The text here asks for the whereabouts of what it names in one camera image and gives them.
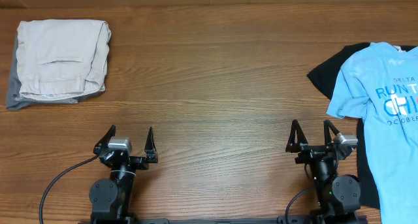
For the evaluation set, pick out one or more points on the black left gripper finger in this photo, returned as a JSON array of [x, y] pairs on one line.
[[103, 143], [150, 148]]

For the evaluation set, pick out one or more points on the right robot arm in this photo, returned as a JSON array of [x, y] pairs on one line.
[[338, 196]]

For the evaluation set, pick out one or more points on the folded grey garment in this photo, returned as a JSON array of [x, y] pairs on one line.
[[14, 101]]

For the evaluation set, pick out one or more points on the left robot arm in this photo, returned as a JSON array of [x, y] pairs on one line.
[[111, 197]]

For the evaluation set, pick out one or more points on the black t-shirt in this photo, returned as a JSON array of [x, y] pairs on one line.
[[326, 75]]

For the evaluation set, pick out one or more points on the light blue printed t-shirt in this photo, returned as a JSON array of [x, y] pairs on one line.
[[388, 119]]

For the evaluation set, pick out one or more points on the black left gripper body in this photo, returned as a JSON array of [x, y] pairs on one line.
[[139, 163]]

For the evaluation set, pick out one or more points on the folded beige trousers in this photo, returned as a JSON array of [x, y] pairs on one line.
[[62, 59]]

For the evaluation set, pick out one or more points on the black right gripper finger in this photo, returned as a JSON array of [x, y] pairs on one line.
[[297, 140], [328, 127]]

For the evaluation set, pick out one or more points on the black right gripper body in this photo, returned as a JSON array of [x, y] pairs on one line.
[[310, 154]]

